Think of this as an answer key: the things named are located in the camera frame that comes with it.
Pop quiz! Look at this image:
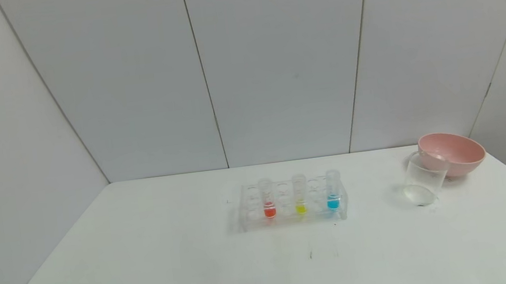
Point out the test tube with yellow pigment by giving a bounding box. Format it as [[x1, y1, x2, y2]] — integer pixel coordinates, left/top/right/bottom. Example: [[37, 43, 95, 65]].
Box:
[[291, 173, 310, 215]]

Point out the test tube with blue pigment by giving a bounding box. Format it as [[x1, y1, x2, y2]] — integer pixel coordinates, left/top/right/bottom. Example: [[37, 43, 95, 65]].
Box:
[[325, 169, 345, 212]]

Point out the test tube with red pigment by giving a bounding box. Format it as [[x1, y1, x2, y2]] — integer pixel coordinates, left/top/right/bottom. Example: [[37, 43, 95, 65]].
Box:
[[257, 177, 278, 220]]

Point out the clear plastic test tube rack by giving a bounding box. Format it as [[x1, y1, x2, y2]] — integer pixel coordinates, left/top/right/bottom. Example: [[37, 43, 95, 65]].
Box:
[[234, 172, 351, 233]]

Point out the clear glass beaker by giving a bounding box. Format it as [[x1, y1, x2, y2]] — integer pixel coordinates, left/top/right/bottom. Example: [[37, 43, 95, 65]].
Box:
[[399, 149, 453, 209]]

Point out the pink bowl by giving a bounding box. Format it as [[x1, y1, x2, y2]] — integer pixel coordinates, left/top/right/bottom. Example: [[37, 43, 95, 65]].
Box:
[[417, 128, 489, 183]]

